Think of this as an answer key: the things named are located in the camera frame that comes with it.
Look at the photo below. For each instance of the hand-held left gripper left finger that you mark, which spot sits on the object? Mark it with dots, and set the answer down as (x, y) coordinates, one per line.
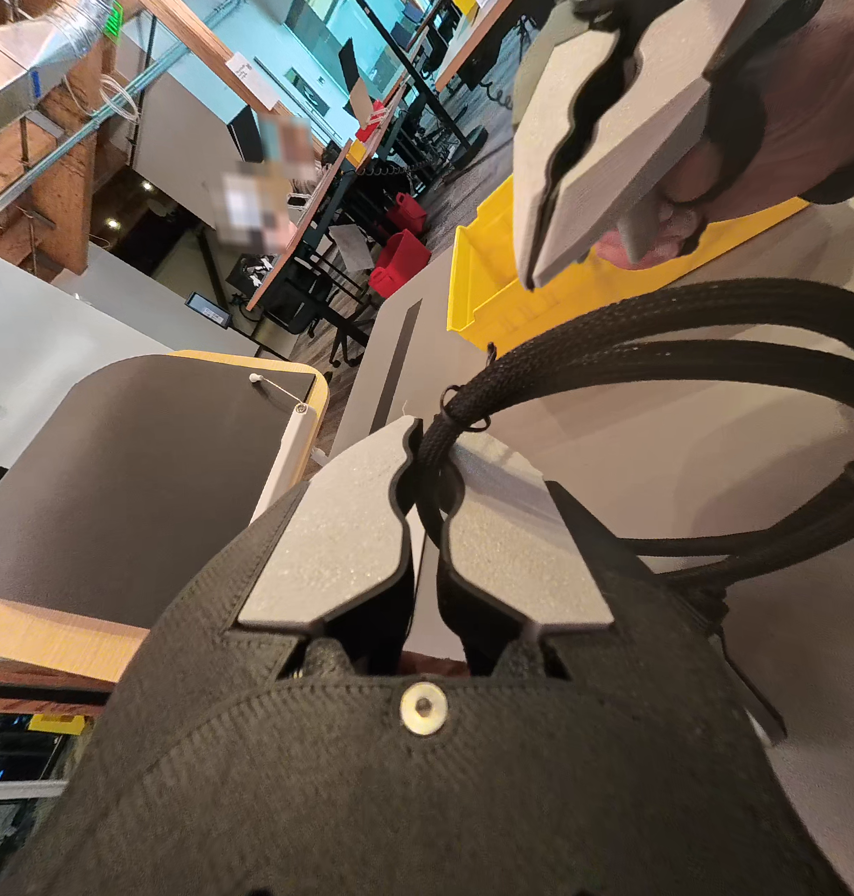
(329, 546)

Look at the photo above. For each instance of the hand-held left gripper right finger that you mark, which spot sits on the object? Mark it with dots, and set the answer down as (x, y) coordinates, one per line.
(532, 553)

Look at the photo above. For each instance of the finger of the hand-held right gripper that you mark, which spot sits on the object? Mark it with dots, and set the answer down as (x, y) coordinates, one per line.
(546, 98)
(651, 98)

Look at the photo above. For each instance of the person's right hand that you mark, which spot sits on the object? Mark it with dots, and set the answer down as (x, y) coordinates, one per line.
(805, 112)

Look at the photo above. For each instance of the yellow plastic bin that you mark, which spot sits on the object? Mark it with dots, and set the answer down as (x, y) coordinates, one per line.
(497, 301)

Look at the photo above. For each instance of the grey panel with wooden rim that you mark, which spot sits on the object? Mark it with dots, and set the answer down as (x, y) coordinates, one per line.
(119, 476)

